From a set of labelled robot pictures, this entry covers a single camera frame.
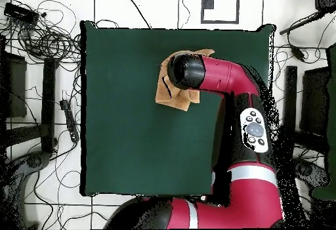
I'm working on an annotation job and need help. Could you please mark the black power strip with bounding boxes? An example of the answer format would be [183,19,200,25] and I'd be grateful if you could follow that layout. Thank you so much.
[59,99,80,143]

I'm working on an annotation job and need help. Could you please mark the dark green hanging cloth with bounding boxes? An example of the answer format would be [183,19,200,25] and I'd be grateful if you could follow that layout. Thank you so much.
[311,43,336,201]

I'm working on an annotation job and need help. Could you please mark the dark flat panel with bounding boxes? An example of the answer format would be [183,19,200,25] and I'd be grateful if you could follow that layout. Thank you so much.
[0,51,28,119]
[299,66,331,137]

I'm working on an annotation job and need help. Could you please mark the tan terry towel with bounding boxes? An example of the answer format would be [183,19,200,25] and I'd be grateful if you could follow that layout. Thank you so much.
[154,49,215,112]

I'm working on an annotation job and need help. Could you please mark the tangled black cables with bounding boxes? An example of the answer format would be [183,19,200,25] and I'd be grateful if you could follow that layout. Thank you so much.
[0,0,82,65]

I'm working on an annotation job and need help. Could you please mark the black hub box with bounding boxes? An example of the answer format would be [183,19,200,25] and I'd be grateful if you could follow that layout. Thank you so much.
[3,1,40,25]

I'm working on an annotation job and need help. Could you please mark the black rod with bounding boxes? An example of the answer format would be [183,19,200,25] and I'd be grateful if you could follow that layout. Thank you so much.
[278,10,327,35]

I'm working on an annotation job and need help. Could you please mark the dark green table cloth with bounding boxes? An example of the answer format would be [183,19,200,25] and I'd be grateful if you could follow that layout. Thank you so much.
[79,20,275,197]

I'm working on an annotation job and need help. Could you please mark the black stand bar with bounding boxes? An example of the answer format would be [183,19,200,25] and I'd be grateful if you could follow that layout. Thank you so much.
[281,65,299,159]
[41,57,59,154]

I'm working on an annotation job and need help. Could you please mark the long black cable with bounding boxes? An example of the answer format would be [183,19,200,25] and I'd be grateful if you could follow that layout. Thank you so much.
[122,0,152,30]

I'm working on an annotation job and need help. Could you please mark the black power adapter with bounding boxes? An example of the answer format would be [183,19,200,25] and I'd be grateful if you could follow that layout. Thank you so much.
[289,44,306,63]

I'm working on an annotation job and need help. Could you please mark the black device box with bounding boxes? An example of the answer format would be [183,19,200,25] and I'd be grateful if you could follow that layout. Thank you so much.
[314,0,336,12]

